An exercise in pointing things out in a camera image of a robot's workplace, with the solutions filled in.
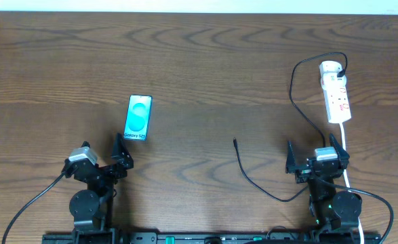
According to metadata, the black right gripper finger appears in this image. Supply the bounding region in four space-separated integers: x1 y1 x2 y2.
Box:
285 141 296 167
329 133 349 158

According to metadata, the smartphone with teal screen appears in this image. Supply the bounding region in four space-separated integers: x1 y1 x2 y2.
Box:
123 94 153 141

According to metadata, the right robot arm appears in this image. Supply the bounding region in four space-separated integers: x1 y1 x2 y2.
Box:
285 134 362 243

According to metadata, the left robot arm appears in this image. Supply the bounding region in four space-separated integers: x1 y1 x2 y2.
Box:
62 134 134 244

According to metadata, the white USB charger plug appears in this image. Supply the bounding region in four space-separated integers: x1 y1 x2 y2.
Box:
321 72 347 91

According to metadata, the white power strip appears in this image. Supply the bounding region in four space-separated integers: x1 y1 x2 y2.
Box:
319 60 351 124

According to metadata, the white power strip cord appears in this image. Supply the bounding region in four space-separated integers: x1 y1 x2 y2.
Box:
338 122 365 244

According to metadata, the black right camera cable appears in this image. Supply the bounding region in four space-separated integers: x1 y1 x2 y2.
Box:
315 174 395 244

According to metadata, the black camera cable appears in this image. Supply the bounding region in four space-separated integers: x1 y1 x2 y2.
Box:
1 171 67 244
315 174 395 244

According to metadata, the black left camera cable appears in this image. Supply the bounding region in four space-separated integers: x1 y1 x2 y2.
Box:
1 171 67 244

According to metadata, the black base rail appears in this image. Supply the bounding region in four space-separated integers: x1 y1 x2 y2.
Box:
41 230 382 244

